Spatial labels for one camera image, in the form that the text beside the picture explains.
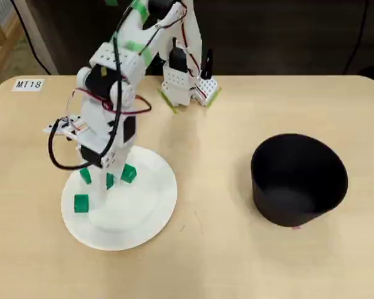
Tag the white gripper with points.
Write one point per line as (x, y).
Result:
(110, 160)

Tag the green cube block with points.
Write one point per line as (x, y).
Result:
(110, 181)
(128, 174)
(81, 204)
(86, 176)

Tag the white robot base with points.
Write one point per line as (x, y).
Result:
(176, 81)

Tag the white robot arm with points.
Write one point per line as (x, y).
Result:
(134, 63)

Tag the black pot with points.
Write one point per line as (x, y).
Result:
(314, 174)

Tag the white paper plate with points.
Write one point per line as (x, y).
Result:
(137, 218)

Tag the white MT18 label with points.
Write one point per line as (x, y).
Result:
(28, 84)

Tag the white perforated mounting plate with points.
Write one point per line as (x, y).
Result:
(209, 87)

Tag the black table clamp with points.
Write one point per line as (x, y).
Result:
(209, 62)

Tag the light wooden furniture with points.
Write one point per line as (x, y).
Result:
(0, 46)

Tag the green tape piece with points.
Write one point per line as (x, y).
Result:
(111, 2)

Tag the dark brown cabinet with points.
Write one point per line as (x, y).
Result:
(283, 37)

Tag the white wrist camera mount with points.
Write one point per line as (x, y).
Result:
(74, 127)

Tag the grey-white metal post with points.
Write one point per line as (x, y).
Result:
(39, 37)

